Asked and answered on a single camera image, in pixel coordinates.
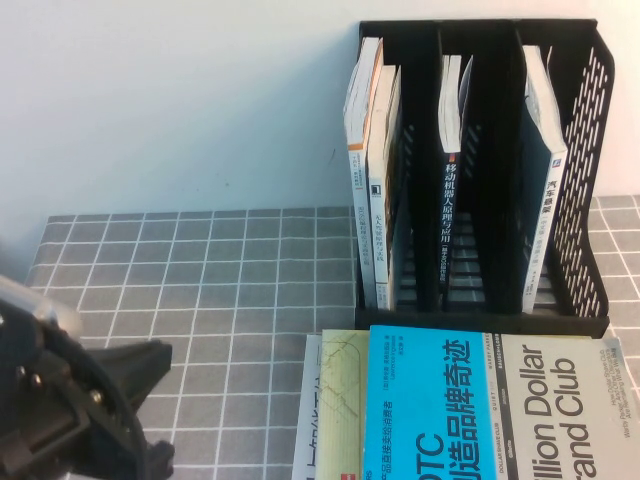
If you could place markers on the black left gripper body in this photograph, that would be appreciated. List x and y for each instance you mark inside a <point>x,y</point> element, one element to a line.
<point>50,410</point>

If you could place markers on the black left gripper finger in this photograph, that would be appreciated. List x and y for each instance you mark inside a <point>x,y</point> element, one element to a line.
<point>160,460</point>
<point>142,362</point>

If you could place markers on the white self-driving book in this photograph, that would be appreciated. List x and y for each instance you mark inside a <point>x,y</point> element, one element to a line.
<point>380,225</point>

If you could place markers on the white book with black lettering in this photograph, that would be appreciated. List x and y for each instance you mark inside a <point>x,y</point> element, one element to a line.
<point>306,425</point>

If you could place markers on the pale green map book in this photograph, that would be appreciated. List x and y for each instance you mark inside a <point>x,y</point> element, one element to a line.
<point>340,400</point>

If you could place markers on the orange and white spine book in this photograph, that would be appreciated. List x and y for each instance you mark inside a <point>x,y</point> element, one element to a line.
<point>360,210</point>

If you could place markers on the blue and white brand book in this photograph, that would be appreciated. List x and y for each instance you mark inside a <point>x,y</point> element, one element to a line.
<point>450,400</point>

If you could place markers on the black spine robotics book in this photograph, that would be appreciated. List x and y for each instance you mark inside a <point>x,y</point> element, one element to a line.
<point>446,210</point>

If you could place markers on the black perforated book stand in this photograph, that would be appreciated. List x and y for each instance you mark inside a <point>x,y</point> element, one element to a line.
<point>425,150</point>

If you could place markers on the white spine car book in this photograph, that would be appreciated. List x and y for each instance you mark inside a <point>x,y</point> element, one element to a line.
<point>545,225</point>

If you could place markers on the grey checked tablecloth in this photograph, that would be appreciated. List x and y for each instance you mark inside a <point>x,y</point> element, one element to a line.
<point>200,275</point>

